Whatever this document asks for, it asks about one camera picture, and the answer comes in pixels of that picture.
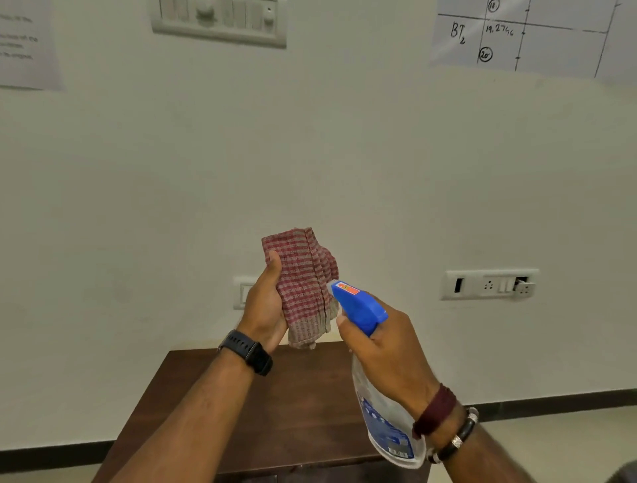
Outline maroon thread wristband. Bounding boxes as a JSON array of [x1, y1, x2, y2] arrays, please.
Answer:
[[411, 383, 458, 440]]

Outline red checked cleaning cloth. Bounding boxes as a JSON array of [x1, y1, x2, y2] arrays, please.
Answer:
[[262, 227, 340, 349]]

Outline small white switch socket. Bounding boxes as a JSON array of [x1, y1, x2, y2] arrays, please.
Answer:
[[232, 276, 259, 311]]

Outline black silver beaded bracelet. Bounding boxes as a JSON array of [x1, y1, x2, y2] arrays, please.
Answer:
[[427, 407, 480, 464]]

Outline white wall chart sheet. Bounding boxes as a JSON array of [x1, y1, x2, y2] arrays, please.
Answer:
[[430, 0, 637, 88]]

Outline person's left hand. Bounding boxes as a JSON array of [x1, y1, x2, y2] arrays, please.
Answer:
[[236, 250, 289, 353]]

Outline blue-trigger clear spray bottle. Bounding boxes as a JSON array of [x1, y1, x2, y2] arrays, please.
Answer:
[[326, 279, 428, 470]]

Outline white paper notice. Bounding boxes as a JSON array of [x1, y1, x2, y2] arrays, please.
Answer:
[[0, 0, 66, 92]]

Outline person's right hand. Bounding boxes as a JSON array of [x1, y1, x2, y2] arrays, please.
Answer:
[[336, 298, 441, 419]]

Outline black smartwatch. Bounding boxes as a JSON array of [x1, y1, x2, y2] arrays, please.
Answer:
[[217, 330, 273, 377]]

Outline person's left forearm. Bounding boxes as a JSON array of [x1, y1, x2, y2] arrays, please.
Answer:
[[109, 350, 257, 483]]

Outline brown wooden cabinet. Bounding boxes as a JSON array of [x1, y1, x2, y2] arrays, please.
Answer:
[[92, 342, 431, 483]]

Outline wide white switch socket panel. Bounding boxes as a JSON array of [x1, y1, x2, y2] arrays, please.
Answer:
[[440, 268, 540, 302]]

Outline white regulator switchboard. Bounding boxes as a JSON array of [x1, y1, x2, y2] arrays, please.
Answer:
[[151, 0, 288, 49]]

